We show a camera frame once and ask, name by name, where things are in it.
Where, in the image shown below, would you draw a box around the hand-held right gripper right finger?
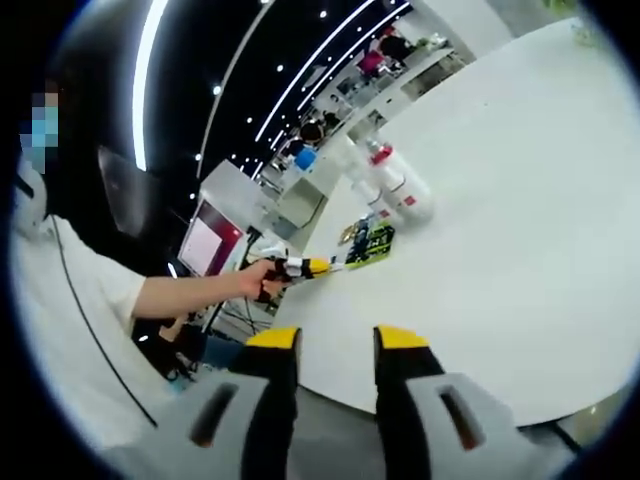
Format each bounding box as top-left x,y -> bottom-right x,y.
373,324 -> 577,480

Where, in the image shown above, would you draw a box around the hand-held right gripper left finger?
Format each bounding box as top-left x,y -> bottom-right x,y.
112,326 -> 303,480

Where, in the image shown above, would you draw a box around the white skincare tube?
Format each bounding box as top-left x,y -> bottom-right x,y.
343,135 -> 387,214

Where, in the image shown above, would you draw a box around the red collar skincare pump bottle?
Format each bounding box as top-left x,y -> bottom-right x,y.
367,139 -> 414,226

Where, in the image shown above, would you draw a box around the clear cap white skincare bottle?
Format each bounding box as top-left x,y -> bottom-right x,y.
394,158 -> 435,224

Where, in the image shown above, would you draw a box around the person's left hand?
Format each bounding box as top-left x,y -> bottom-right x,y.
238,259 -> 290,302

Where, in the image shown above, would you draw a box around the green black foil packet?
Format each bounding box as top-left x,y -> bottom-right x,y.
343,222 -> 397,272

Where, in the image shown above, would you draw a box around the person's blue jeans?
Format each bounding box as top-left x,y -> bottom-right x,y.
199,335 -> 249,370

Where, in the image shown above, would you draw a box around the blue box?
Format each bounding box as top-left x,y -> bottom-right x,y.
293,147 -> 320,172

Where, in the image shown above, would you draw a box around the red background screen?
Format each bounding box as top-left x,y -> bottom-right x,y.
358,52 -> 385,77

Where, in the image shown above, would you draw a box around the person's white shirt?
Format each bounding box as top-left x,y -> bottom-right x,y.
8,212 -> 169,451

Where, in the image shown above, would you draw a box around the potted green plant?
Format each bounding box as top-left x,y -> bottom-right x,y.
544,0 -> 602,49

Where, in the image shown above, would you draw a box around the black chest device cable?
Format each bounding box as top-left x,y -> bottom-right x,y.
48,214 -> 159,429

